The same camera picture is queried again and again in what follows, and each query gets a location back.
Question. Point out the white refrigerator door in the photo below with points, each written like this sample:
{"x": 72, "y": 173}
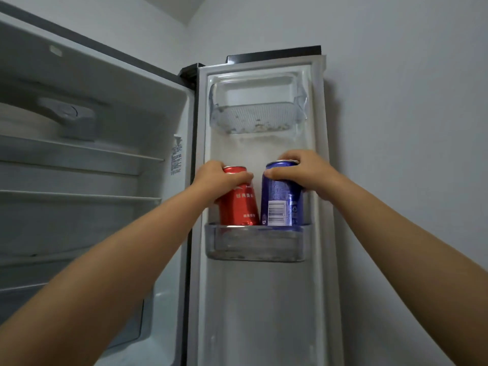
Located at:
{"x": 263, "y": 301}

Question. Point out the person's left thumb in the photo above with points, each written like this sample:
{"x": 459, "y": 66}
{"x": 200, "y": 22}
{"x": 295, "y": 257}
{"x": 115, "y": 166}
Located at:
{"x": 238, "y": 179}

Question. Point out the person's left forearm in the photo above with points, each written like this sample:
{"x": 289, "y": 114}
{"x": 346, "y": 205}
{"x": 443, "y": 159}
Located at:
{"x": 95, "y": 285}

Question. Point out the white refrigerator body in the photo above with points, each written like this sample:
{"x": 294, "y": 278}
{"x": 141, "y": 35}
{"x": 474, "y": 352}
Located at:
{"x": 87, "y": 179}

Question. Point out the person's left hand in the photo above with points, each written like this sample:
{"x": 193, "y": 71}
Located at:
{"x": 213, "y": 183}

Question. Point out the glass refrigerator shelf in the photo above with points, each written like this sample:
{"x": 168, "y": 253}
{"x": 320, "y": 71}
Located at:
{"x": 76, "y": 156}
{"x": 76, "y": 198}

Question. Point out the grey thermostat housing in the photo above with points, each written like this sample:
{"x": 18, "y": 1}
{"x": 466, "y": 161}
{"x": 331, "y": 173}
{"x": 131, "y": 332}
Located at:
{"x": 68, "y": 116}

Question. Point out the clear door bin with crumbs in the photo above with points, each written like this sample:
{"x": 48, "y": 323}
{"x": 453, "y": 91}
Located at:
{"x": 257, "y": 110}

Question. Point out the person's right forearm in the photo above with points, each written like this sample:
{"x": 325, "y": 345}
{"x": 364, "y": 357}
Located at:
{"x": 411, "y": 262}

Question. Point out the blue drink can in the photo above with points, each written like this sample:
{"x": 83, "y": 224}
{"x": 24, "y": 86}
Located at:
{"x": 281, "y": 203}

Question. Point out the person's right hand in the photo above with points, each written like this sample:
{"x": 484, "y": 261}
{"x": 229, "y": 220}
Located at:
{"x": 308, "y": 173}

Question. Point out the person's right thumb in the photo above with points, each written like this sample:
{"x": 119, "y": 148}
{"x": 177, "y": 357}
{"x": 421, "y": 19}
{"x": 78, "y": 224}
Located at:
{"x": 280, "y": 173}

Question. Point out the white information sticker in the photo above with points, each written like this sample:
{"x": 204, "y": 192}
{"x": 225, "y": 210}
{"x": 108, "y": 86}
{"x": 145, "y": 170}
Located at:
{"x": 176, "y": 156}

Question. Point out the red drink can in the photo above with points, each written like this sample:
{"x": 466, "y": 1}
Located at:
{"x": 239, "y": 205}

